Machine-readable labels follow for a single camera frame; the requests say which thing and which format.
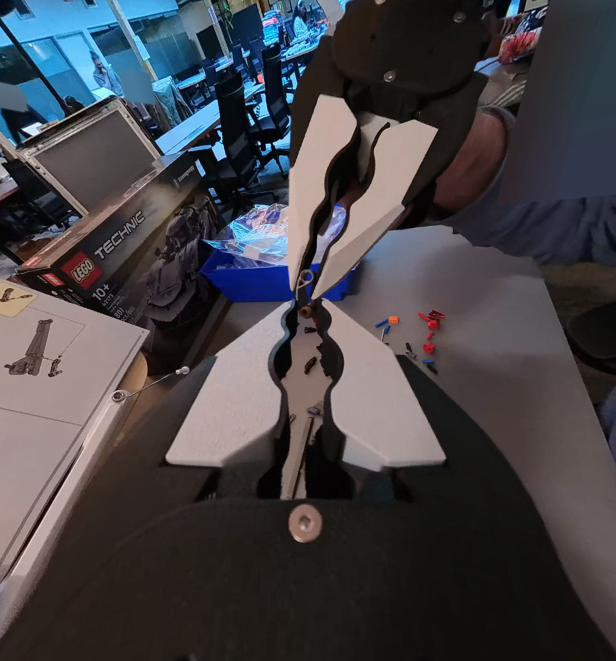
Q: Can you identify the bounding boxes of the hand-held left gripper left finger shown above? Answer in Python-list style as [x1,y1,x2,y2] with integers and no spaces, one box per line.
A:
[165,298,297,499]

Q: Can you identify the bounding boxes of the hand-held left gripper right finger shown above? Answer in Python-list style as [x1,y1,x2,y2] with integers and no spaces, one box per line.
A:
[316,298,448,499]

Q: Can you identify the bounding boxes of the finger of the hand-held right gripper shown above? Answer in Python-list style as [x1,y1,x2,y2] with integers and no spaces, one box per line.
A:
[288,94,361,296]
[310,115,439,303]

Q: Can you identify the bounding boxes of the person's right forearm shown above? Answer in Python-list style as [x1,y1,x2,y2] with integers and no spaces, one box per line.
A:
[445,192,616,265]

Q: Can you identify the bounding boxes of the long grey lego beam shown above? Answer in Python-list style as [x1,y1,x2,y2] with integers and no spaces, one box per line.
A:
[279,400,325,500]

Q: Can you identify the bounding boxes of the scattered small lego pieces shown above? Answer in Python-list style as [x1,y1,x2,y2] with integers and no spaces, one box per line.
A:
[302,309,447,376]

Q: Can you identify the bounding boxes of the black lego set box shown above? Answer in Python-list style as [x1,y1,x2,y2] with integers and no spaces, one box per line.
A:
[15,150,227,365]

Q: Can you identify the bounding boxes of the lego instruction booklet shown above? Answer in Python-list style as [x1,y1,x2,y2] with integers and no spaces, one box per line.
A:
[0,270,151,595]

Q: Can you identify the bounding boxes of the person's right hand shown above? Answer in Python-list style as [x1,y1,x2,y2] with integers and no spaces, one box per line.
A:
[431,107,509,219]

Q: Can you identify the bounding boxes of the black office chair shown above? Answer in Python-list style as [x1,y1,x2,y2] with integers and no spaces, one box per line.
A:
[258,44,294,158]
[214,70,279,199]

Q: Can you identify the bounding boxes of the clear plastic bags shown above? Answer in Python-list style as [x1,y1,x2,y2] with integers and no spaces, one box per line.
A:
[219,202,351,270]

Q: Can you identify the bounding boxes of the white long desk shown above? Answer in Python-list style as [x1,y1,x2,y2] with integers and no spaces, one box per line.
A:
[155,83,267,157]

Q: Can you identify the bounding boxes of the blue plastic bin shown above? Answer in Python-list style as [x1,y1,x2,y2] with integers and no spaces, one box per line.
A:
[201,247,363,304]

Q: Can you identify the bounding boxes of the grey framed monitor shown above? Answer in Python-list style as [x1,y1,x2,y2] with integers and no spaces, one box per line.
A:
[15,95,165,218]

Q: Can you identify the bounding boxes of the wooden post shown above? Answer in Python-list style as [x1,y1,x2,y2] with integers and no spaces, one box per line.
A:
[107,0,155,79]

